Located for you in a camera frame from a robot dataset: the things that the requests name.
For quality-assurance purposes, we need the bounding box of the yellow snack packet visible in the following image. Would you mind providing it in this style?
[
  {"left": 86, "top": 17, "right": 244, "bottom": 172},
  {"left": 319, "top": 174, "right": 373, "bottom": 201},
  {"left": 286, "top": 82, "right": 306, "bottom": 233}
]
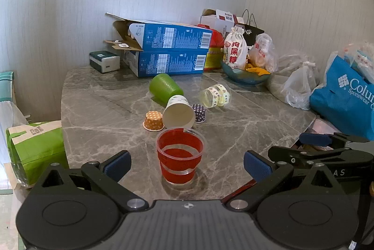
[{"left": 245, "top": 62, "right": 271, "bottom": 77}]

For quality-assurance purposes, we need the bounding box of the red clear plastic cup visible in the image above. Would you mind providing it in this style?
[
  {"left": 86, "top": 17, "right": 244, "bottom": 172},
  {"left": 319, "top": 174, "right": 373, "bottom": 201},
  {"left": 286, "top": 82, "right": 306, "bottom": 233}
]
[{"left": 156, "top": 127, "right": 207, "bottom": 185}]

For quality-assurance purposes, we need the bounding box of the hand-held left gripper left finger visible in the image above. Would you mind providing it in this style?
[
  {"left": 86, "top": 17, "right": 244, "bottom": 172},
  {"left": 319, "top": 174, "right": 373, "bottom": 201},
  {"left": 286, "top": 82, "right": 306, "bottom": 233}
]
[{"left": 34, "top": 150, "right": 148, "bottom": 212}]

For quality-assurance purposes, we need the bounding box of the white paper cup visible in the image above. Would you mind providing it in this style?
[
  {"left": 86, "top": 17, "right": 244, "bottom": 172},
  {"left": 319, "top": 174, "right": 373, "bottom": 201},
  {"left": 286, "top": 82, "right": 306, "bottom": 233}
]
[{"left": 162, "top": 95, "right": 196, "bottom": 130}]

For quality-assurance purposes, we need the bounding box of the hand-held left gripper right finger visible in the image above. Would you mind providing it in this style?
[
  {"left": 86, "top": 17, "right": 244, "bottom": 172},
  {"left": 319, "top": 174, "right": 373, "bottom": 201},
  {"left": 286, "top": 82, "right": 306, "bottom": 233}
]
[{"left": 226, "top": 151, "right": 341, "bottom": 212}]

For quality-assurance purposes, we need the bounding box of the red yellow box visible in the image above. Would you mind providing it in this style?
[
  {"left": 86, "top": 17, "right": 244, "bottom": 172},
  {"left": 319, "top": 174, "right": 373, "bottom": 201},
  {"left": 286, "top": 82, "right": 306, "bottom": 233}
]
[{"left": 198, "top": 24, "right": 227, "bottom": 71}]

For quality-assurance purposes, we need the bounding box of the clear printed plastic cup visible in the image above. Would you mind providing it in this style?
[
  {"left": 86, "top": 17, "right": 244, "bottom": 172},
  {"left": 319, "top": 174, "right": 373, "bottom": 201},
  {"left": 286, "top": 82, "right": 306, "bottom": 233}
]
[{"left": 199, "top": 83, "right": 231, "bottom": 109}]

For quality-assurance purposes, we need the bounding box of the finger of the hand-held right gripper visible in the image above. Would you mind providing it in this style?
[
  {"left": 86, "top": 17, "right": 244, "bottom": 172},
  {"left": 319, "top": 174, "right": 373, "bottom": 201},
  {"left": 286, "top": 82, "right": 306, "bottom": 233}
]
[
  {"left": 268, "top": 145, "right": 369, "bottom": 168},
  {"left": 299, "top": 133, "right": 370, "bottom": 148}
]

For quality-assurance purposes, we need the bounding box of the clear plastic snack bag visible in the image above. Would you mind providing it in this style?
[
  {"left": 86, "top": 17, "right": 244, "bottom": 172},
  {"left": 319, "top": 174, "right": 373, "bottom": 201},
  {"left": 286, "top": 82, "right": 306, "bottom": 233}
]
[{"left": 248, "top": 33, "right": 279, "bottom": 73}]

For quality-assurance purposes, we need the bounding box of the closed blue cardboard box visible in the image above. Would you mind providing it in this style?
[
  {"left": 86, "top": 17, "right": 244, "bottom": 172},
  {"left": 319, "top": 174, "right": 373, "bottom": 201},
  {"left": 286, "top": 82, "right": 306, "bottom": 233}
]
[{"left": 103, "top": 40, "right": 210, "bottom": 78}]

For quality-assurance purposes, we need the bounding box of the open blue cardboard box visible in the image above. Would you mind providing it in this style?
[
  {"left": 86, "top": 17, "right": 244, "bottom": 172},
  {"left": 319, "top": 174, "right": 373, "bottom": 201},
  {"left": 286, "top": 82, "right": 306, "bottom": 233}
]
[{"left": 105, "top": 13, "right": 213, "bottom": 52}]

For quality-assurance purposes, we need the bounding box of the teal cloth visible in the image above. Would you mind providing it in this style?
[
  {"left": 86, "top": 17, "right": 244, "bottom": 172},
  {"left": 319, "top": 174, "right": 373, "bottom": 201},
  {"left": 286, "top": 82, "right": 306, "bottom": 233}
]
[{"left": 0, "top": 71, "right": 15, "bottom": 105}]

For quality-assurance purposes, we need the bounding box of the green white small box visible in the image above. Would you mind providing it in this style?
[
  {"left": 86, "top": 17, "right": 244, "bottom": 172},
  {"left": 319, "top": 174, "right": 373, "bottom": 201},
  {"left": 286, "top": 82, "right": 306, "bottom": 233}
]
[{"left": 89, "top": 51, "right": 121, "bottom": 74}]

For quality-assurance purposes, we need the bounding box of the translucent plastic bag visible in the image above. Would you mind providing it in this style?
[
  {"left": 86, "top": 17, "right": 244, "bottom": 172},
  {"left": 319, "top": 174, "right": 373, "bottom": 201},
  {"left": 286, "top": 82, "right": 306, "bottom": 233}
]
[{"left": 0, "top": 100, "right": 30, "bottom": 157}]

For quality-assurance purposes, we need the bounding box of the black paper bag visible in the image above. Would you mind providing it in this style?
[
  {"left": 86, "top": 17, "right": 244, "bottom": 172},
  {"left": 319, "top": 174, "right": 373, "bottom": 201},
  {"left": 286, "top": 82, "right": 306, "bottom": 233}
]
[{"left": 234, "top": 9, "right": 265, "bottom": 47}]

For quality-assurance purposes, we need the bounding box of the orange dotted cupcake cup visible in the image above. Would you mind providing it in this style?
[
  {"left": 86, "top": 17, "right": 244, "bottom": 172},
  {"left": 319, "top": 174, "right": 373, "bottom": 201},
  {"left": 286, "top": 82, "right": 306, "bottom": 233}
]
[{"left": 143, "top": 110, "right": 165, "bottom": 132}]

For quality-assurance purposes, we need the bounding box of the blue shopping bag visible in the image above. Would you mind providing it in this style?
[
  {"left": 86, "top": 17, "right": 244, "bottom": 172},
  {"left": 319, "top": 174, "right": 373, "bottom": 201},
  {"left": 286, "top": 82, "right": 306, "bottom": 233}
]
[{"left": 309, "top": 54, "right": 374, "bottom": 142}]

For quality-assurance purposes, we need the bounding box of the blue glass bowl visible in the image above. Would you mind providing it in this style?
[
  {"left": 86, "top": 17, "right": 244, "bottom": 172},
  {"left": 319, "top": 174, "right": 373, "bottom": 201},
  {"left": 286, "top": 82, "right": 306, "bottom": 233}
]
[{"left": 220, "top": 61, "right": 271, "bottom": 86}]

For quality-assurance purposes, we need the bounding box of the dark dotted cupcake cup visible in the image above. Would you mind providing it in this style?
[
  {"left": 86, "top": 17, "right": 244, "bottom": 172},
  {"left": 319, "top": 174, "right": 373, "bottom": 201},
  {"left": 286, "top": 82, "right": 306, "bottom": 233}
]
[{"left": 191, "top": 104, "right": 207, "bottom": 123}]

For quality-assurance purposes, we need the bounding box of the green white paper bag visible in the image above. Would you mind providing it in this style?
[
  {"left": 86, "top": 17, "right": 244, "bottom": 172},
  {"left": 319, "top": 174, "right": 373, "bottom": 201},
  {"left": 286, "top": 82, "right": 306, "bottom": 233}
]
[{"left": 6, "top": 120, "right": 70, "bottom": 189}]

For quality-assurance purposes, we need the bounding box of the white drawstring pouch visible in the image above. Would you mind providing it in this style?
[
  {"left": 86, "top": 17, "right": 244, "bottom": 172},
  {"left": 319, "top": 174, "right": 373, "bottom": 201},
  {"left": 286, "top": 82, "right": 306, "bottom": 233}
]
[{"left": 223, "top": 25, "right": 249, "bottom": 71}]

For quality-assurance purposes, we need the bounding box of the white red carton box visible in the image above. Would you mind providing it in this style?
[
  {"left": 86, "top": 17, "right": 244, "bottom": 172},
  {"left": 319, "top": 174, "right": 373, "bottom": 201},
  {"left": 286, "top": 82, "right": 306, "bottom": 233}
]
[{"left": 200, "top": 8, "right": 238, "bottom": 38}]

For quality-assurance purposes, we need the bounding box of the white plastic bag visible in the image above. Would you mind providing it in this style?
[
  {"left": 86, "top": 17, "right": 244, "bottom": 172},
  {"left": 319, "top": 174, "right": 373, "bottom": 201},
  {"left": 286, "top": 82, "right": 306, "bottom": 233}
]
[{"left": 267, "top": 54, "right": 321, "bottom": 111}]

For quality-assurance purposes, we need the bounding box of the green plastic cup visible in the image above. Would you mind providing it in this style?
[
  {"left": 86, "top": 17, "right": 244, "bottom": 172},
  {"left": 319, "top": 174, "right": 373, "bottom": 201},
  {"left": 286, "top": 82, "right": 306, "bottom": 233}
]
[{"left": 149, "top": 73, "right": 184, "bottom": 106}]

